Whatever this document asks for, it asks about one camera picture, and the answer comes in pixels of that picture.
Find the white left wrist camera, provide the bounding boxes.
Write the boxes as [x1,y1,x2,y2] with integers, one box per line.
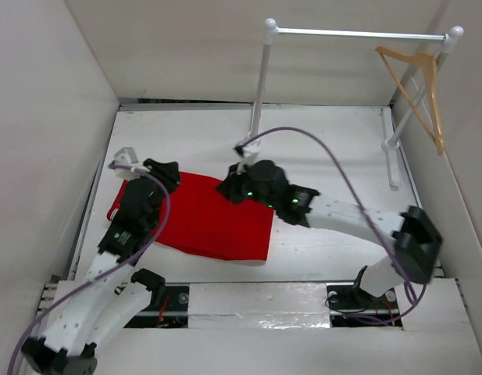
[109,147,139,167]

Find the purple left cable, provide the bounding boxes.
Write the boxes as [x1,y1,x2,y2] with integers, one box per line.
[6,163,172,375]

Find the wooden clothes hanger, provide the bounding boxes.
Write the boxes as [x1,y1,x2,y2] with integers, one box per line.
[375,45,447,156]

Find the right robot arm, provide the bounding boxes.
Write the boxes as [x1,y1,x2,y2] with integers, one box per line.
[216,160,443,308]

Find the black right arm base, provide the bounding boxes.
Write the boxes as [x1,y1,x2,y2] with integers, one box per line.
[324,266,402,328]

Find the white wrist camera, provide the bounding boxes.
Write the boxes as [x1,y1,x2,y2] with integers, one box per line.
[109,147,139,167]
[234,140,261,173]

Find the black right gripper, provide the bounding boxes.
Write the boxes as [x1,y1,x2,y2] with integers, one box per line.
[216,162,277,211]

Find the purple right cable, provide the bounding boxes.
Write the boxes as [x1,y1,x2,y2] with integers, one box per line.
[234,127,428,327]

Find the purple cable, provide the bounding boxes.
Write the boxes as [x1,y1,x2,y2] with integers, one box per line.
[6,163,172,375]
[234,127,428,327]

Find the red trousers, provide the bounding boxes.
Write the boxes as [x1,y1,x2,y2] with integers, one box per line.
[98,173,273,262]

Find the white clothes rack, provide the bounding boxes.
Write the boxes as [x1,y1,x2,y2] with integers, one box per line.
[248,18,464,191]

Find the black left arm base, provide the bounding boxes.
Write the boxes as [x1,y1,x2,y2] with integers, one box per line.
[125,284,190,329]

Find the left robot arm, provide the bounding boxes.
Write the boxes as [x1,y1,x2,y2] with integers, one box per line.
[20,156,181,374]

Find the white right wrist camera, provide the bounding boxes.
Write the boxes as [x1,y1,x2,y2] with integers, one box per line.
[234,140,261,173]

